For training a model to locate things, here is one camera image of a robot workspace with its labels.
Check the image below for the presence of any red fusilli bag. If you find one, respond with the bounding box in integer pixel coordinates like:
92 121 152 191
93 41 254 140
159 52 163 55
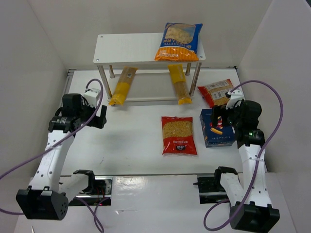
161 116 197 156
197 79 234 108

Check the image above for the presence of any blue orange pasta bag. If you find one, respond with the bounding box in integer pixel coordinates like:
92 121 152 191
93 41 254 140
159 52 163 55
155 22 203 62

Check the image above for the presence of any yellow spaghetti bag on shelf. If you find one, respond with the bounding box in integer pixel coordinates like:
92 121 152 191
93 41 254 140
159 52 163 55
168 65 192 105

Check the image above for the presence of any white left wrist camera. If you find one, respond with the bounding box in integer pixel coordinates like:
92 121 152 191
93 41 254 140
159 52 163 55
83 88 100 108

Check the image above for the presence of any red fusilli bag centre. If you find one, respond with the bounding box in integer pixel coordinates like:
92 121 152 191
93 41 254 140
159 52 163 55
161 116 197 156

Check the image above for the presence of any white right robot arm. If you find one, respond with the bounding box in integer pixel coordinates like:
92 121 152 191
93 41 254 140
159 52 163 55
210 100 280 233

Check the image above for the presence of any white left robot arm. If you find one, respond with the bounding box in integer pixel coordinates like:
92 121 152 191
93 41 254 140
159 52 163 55
16 88 107 220

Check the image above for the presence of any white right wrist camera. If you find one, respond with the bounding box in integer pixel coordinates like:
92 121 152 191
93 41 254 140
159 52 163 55
225 89 244 110

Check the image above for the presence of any white two-tier shelf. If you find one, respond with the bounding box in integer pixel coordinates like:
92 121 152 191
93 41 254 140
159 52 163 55
93 33 207 107

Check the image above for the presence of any red fusilli bag right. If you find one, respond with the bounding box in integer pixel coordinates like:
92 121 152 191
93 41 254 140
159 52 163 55
197 79 234 108

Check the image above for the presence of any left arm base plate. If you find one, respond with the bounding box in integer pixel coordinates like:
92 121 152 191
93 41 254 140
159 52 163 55
69 176 113 206

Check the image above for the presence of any blue rigatoni pasta box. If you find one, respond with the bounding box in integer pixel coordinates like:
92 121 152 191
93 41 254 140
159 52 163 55
200 109 235 148

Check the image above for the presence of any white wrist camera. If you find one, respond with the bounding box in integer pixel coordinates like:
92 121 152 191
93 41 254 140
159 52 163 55
225 89 244 110
83 88 100 108

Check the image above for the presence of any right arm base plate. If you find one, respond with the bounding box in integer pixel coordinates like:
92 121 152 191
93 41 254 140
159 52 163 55
193 174 228 204

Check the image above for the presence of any aluminium table edge rail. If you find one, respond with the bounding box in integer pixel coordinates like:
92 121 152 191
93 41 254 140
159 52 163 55
60 69 76 106

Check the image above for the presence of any yellow spaghetti bag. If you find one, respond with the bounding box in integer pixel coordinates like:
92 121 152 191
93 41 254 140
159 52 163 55
168 65 192 105
109 67 138 105

